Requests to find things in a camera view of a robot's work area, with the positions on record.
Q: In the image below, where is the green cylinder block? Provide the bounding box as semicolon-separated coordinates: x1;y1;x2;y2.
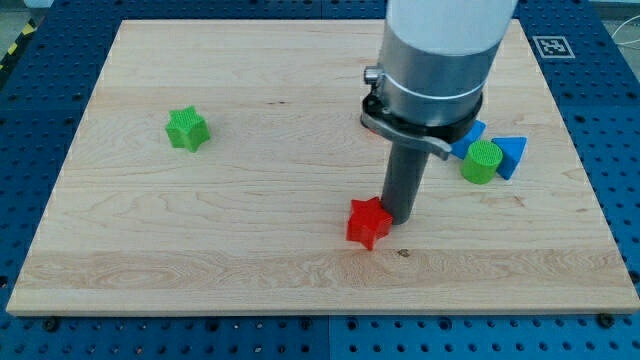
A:
461;140;504;185

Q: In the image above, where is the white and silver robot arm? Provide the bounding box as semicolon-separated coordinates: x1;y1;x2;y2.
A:
361;0;516;159

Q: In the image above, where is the blue triangle block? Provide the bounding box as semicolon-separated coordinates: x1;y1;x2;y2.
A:
492;136;528;180

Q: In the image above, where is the light wooden board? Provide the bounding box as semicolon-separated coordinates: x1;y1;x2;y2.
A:
7;20;639;317

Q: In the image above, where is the red star block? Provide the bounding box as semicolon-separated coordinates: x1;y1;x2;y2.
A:
346;197;393;251

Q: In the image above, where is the green star block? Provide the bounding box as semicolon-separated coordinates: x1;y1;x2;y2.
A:
165;105;211;153

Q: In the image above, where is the white fiducial marker tag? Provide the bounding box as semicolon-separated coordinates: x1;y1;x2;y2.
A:
533;36;575;59

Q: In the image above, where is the blue cube block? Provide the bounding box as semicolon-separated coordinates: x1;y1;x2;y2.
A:
451;120;486;159

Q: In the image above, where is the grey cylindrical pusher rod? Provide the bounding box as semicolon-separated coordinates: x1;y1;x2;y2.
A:
381;143;429;225

